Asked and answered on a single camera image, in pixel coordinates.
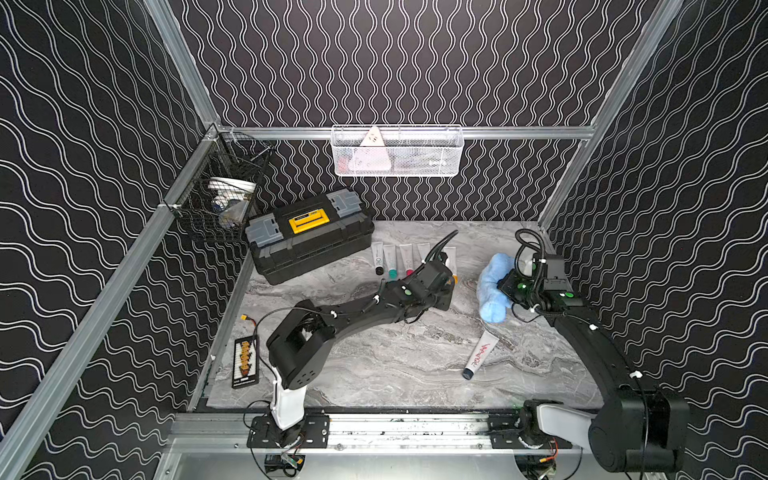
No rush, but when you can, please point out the white tube pink cap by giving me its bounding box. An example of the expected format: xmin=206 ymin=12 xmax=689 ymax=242
xmin=399 ymin=244 xmax=415 ymax=276

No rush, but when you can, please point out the blue microfiber cloth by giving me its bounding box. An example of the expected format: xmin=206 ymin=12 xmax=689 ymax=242
xmin=476 ymin=253 xmax=514 ymax=324

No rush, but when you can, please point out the white tube black cap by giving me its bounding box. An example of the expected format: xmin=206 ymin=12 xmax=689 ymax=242
xmin=371 ymin=242 xmax=384 ymax=276

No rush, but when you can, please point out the white tube dark blue cap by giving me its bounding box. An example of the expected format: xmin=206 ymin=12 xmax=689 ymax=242
xmin=462 ymin=330 xmax=498 ymax=380

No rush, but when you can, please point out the white tube orange cap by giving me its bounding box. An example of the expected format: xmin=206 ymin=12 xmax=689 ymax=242
xmin=443 ymin=247 xmax=458 ymax=284

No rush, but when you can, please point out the white tube teal cap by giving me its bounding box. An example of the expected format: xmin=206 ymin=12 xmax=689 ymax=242
xmin=417 ymin=243 xmax=431 ymax=263

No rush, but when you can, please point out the white tube green cap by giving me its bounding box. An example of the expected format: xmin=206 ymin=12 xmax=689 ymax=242
xmin=383 ymin=244 xmax=398 ymax=279

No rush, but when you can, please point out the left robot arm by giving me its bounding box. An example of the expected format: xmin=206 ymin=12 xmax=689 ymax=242
xmin=266 ymin=253 xmax=455 ymax=431

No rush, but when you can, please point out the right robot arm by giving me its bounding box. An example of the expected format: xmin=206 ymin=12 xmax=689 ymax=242
xmin=494 ymin=255 xmax=690 ymax=475

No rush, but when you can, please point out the pink triangle item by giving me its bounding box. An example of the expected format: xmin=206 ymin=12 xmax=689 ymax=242
xmin=348 ymin=126 xmax=392 ymax=174

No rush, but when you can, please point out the black toolbox yellow latch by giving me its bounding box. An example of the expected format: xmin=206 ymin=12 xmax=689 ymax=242
xmin=245 ymin=189 xmax=375 ymax=285

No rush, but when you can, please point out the black battery pack card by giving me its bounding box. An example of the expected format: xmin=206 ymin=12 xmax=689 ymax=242
xmin=231 ymin=315 xmax=259 ymax=389

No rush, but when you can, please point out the clear wall basket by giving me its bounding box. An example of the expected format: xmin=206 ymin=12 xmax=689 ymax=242
xmin=330 ymin=125 xmax=465 ymax=178

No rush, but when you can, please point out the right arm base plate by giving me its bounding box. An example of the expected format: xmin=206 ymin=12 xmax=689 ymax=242
xmin=487 ymin=410 xmax=572 ymax=451

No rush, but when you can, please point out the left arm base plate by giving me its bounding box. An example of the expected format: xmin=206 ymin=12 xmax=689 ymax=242
xmin=247 ymin=415 xmax=330 ymax=449

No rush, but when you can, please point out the black wire basket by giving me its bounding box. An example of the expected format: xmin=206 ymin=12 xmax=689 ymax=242
xmin=171 ymin=133 xmax=277 ymax=244

